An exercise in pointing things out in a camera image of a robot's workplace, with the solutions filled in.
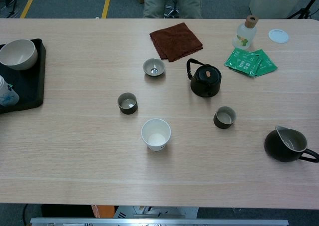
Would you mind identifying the black teapot with hoop handle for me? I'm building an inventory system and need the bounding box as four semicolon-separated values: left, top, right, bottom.
186;58;222;98

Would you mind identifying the dark cylindrical teacup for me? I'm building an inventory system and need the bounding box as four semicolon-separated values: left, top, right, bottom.
117;92;139;115
213;106;237;130

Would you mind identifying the white paper cup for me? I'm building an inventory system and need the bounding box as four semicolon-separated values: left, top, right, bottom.
141;118;172;152

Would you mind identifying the grey flared tea bowl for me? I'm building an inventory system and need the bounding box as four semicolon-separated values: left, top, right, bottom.
142;58;166;77

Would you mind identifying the brown folded cloth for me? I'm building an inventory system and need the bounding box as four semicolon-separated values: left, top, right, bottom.
149;22;204;63

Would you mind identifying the chrome stool base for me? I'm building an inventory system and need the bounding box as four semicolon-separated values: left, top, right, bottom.
163;0;180;18

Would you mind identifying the person in khaki trousers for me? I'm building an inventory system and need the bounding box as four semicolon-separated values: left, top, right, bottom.
143;0;204;19

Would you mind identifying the glass bottle with wooden cap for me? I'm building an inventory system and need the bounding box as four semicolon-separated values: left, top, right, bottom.
232;14;258;50

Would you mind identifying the orange object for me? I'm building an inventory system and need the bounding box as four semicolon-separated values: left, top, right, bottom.
91;205;115;219

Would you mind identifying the black plastic tray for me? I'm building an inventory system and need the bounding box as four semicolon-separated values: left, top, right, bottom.
0;38;47;115

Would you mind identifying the white round lid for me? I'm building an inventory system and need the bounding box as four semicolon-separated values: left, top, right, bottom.
268;28;290;44

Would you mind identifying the white storage bin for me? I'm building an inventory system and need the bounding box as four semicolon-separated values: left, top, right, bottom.
248;0;304;19

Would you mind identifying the cream bowl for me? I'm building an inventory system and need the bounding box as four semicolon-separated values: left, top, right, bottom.
0;38;38;71

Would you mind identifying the printed paper cup stack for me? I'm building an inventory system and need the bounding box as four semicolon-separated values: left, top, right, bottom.
0;74;20;107

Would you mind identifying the black tripod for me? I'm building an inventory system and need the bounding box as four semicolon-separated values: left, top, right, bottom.
286;0;319;19

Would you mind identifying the aluminium rail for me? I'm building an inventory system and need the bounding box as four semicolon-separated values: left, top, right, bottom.
29;217;289;226

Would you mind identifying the dark pitcher with handle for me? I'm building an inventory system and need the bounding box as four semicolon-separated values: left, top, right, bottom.
264;125;319;163

